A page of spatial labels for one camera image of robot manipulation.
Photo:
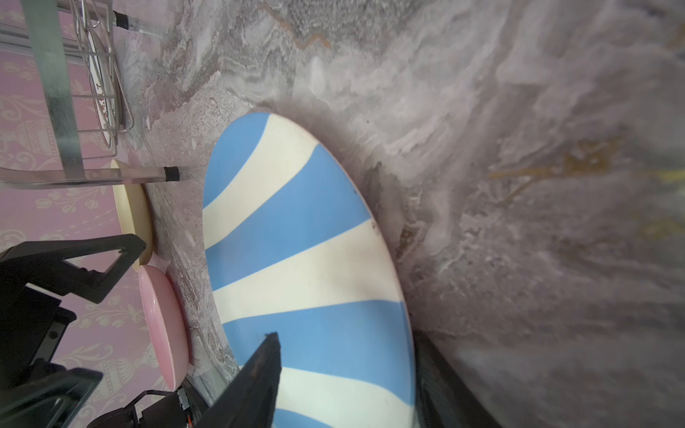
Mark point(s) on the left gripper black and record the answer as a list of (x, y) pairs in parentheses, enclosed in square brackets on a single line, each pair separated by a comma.
[(33, 325)]

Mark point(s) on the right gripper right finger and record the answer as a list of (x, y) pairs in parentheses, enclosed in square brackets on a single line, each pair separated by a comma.
[(443, 399)]

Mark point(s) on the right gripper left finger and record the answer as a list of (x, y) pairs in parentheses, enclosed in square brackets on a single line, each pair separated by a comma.
[(250, 399)]

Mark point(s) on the blue striped plate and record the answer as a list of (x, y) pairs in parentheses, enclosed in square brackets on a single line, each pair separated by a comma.
[(293, 249)]

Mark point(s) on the steel two-tier dish rack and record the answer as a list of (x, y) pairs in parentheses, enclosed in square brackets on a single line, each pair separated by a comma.
[(48, 49)]

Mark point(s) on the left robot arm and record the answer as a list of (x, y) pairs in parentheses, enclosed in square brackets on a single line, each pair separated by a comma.
[(151, 408)]

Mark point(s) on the pink bear plate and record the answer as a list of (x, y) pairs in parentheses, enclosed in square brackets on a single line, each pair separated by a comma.
[(166, 325)]

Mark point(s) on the beige plain plate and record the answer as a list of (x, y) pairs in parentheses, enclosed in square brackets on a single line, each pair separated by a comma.
[(135, 217)]

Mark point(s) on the left orange sunburst plate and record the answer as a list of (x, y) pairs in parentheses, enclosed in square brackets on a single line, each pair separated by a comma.
[(107, 97)]

